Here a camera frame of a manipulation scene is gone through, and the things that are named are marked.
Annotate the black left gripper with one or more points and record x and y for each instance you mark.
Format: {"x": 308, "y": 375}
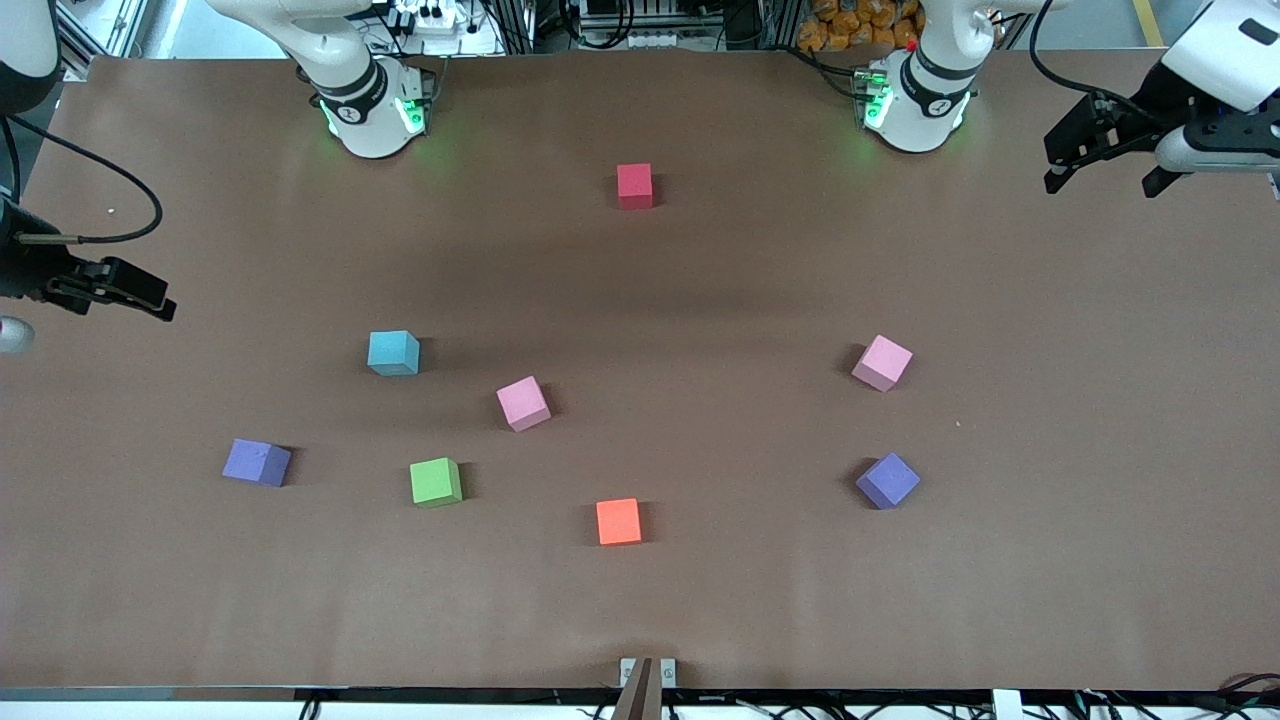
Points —
{"x": 1150, "y": 106}

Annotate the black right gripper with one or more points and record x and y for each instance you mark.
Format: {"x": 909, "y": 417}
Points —
{"x": 22, "y": 268}

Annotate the blue foam block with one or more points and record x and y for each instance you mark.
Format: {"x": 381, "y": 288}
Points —
{"x": 392, "y": 352}

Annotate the pink foam block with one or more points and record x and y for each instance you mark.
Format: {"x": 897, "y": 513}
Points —
{"x": 882, "y": 362}
{"x": 523, "y": 403}

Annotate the green foam block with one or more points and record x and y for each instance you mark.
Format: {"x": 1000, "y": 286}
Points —
{"x": 435, "y": 482}

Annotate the purple foam block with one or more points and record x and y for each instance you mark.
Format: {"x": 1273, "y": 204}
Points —
{"x": 255, "y": 462}
{"x": 888, "y": 481}

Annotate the red foam block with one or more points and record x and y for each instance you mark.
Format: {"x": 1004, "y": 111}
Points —
{"x": 634, "y": 185}

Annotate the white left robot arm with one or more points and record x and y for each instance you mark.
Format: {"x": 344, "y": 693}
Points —
{"x": 925, "y": 110}

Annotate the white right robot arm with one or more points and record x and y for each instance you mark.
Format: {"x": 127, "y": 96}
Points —
{"x": 365, "y": 110}

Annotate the orange snack bags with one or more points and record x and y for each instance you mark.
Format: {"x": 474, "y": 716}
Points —
{"x": 850, "y": 25}

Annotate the white power strip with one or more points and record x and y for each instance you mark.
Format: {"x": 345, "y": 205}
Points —
{"x": 440, "y": 30}

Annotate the small white box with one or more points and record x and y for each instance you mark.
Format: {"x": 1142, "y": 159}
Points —
{"x": 1008, "y": 705}

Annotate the orange foam block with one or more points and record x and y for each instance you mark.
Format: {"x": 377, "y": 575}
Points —
{"x": 618, "y": 521}

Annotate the aluminium frame rail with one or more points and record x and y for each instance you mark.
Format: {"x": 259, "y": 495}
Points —
{"x": 95, "y": 35}

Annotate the brown camera mount bar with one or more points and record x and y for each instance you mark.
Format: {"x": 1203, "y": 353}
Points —
{"x": 638, "y": 695}

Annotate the silver metal bracket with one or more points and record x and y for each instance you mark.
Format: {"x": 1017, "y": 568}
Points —
{"x": 668, "y": 672}

